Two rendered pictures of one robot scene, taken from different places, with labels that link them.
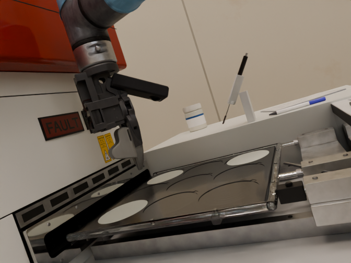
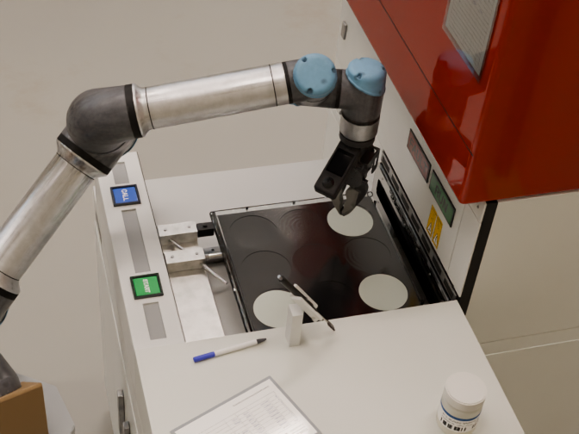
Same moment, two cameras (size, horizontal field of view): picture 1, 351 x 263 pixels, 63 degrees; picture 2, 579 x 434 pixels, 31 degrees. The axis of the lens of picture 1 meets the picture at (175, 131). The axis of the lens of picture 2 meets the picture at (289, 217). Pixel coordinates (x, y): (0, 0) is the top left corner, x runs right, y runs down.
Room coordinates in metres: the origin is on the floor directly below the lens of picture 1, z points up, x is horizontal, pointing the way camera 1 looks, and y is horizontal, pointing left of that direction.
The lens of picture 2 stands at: (1.69, -1.08, 2.45)
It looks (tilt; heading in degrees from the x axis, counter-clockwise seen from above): 43 degrees down; 137
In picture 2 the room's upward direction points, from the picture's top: 6 degrees clockwise
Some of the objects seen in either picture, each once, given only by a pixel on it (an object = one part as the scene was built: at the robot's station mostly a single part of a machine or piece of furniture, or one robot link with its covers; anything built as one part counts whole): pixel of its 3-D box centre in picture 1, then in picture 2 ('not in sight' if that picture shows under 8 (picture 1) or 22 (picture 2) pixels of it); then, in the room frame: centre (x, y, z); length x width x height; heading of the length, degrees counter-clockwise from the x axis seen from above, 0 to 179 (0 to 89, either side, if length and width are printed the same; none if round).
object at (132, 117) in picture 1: (130, 124); not in sight; (0.55, 0.08, 1.05); 0.05 x 0.02 x 0.09; 24
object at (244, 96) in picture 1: (238, 99); (303, 314); (0.79, -0.19, 1.03); 0.06 x 0.04 x 0.13; 67
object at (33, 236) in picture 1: (107, 203); (409, 244); (0.67, 0.20, 0.89); 0.44 x 0.02 x 0.10; 157
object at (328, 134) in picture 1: (316, 136); not in sight; (0.67, -0.31, 0.89); 0.08 x 0.03 x 0.03; 67
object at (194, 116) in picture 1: (195, 117); (461, 405); (1.08, -0.09, 1.01); 0.07 x 0.07 x 0.10
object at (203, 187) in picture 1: (189, 183); (316, 262); (0.60, 0.01, 0.90); 0.34 x 0.34 x 0.01; 67
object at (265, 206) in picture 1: (154, 224); (292, 204); (0.44, 0.07, 0.90); 0.37 x 0.01 x 0.01; 67
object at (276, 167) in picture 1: (276, 166); (231, 275); (0.53, -0.16, 0.90); 0.38 x 0.01 x 0.01; 157
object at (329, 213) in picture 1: (328, 169); (191, 297); (0.52, -0.24, 0.87); 0.36 x 0.08 x 0.03; 157
